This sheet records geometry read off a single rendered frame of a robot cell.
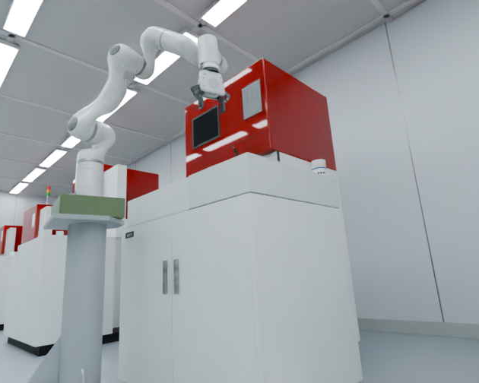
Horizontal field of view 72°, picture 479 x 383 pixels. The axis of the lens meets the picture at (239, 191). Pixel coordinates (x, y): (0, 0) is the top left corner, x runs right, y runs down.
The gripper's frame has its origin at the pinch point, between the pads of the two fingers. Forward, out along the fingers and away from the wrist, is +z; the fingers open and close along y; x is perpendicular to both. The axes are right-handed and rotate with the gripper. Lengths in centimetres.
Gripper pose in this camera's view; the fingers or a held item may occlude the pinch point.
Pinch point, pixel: (212, 108)
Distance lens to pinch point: 133.1
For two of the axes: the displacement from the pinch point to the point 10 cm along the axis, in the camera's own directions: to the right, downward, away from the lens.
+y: 8.7, 0.5, 4.9
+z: 0.9, 9.6, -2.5
